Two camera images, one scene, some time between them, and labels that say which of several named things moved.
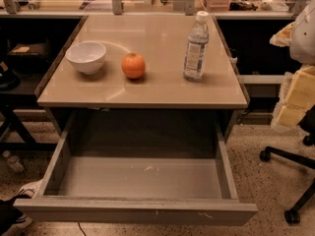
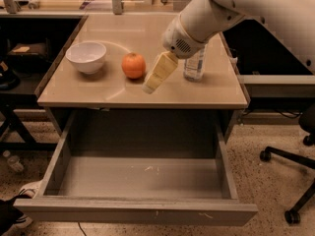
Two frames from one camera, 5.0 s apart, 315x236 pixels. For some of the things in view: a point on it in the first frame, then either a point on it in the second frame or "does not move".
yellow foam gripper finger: [296, 96] → [178, 43]
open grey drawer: [143, 166] does not move
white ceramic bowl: [88, 57] does not move
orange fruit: [133, 65] does not move
